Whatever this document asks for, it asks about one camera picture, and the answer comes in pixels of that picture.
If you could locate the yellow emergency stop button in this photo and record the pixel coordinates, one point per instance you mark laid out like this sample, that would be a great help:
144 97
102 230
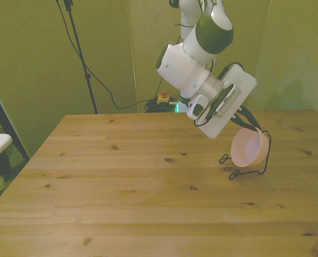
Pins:
164 98

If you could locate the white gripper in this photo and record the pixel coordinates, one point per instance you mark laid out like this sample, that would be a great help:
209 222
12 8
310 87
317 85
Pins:
245 80

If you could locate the green lit control box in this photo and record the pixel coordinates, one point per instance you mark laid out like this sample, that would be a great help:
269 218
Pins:
177 108

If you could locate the pink plastic bowl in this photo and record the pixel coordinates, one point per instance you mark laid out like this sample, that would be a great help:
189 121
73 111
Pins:
250 150

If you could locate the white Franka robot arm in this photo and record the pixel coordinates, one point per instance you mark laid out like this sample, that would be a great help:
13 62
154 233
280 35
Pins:
180 69

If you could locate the black camera tripod stand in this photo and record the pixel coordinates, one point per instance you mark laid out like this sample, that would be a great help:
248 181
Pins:
87 77

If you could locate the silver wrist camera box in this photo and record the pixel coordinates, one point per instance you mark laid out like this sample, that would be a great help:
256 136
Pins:
228 101

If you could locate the dark slanted board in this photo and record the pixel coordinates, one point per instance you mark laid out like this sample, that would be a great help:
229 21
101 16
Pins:
6 128

